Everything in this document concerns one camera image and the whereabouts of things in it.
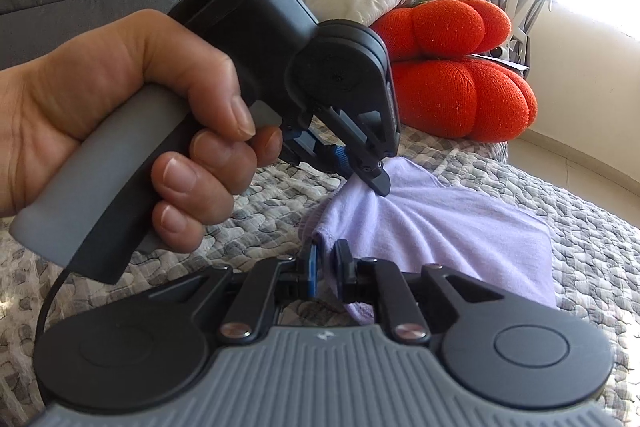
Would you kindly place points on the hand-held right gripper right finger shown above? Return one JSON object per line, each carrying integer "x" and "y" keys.
{"x": 342, "y": 264}

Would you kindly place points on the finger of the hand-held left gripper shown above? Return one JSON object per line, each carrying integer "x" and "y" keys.
{"x": 375, "y": 182}
{"x": 345, "y": 159}

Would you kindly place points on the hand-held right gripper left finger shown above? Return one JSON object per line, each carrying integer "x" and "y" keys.
{"x": 312, "y": 272}

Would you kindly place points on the lilac pants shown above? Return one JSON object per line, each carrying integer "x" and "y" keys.
{"x": 450, "y": 232}

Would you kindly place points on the person's left hand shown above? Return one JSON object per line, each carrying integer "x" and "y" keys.
{"x": 75, "y": 82}

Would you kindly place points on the red pumpkin cushion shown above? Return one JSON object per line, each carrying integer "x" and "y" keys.
{"x": 465, "y": 102}
{"x": 445, "y": 27}

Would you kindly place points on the grey checked quilt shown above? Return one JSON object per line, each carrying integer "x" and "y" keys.
{"x": 575, "y": 217}

